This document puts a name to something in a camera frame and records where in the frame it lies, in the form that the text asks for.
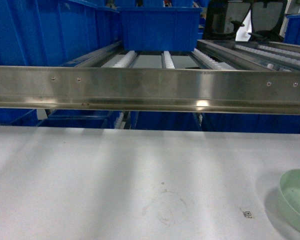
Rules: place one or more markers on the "light green bowl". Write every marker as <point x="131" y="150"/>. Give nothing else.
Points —
<point x="289" y="197"/>

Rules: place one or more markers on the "stainless steel shelf rack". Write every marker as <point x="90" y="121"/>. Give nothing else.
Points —
<point x="231" y="77"/>

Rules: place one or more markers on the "blue plastic bin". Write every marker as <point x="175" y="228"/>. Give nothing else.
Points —
<point x="173" y="29"/>

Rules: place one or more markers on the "black office chair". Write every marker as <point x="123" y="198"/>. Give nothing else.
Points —
<point x="254" y="20"/>

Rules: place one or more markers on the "QR code sticker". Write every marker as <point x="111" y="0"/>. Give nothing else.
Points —
<point x="247" y="213"/>

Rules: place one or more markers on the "large blue crate upper left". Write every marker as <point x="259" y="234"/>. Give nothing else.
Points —
<point x="52" y="32"/>

